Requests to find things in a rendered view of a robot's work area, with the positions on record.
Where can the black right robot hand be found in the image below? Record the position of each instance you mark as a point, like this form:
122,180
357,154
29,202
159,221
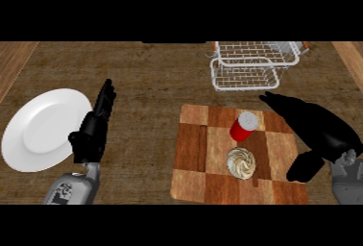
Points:
317,125

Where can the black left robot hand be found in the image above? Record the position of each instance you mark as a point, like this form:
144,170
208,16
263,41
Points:
91,128

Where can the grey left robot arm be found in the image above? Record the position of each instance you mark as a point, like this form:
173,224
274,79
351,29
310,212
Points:
74,185

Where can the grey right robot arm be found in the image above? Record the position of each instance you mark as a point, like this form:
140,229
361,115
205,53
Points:
345,179

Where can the red can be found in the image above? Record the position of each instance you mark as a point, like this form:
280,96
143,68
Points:
243,127

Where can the checkered wooden cutting board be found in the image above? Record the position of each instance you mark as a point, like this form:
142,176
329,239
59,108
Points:
226,160

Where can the white round plate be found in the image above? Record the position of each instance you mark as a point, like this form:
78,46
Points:
43,129

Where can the cream swirl cupcake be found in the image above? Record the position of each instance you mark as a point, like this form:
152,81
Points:
240,162

